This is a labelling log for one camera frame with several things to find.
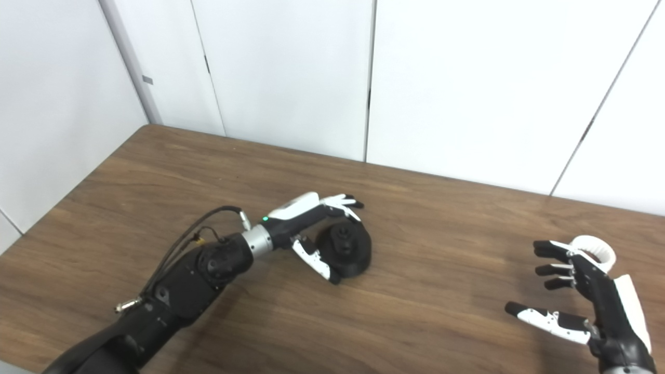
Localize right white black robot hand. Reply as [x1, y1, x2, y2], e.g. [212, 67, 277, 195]
[505, 239, 656, 372]

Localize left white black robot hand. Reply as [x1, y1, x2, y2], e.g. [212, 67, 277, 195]
[265, 192, 364, 285]

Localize white toothed plastic ring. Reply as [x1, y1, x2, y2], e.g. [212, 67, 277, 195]
[569, 235, 617, 273]

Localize round black plastic part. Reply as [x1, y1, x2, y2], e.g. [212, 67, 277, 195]
[316, 221, 373, 278]

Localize thin left arm wires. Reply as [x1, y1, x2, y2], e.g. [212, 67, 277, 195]
[177, 225, 229, 260]

